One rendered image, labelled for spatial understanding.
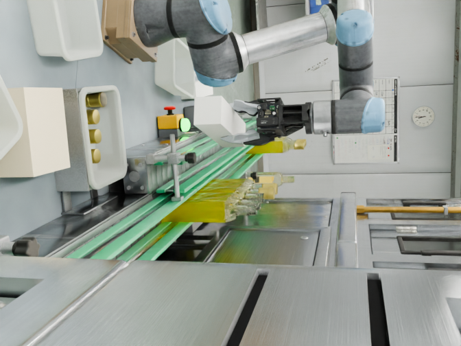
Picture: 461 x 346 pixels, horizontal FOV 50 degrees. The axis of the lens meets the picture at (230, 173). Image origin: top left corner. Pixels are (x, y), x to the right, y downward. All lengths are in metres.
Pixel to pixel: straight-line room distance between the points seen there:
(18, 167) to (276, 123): 0.52
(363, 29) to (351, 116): 0.18
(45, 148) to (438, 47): 6.53
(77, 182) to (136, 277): 0.82
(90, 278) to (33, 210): 0.77
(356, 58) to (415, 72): 6.06
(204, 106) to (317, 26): 0.52
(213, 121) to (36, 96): 0.35
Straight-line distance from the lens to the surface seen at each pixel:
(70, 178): 1.12
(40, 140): 0.98
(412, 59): 7.15
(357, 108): 1.07
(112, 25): 1.37
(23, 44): 1.09
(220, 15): 1.31
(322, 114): 1.07
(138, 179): 1.26
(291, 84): 7.16
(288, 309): 0.26
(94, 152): 1.16
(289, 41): 1.43
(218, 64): 1.38
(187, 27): 1.34
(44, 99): 0.99
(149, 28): 1.37
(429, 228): 1.66
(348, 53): 1.10
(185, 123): 1.64
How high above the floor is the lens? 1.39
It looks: 14 degrees down
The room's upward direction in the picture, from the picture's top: 89 degrees clockwise
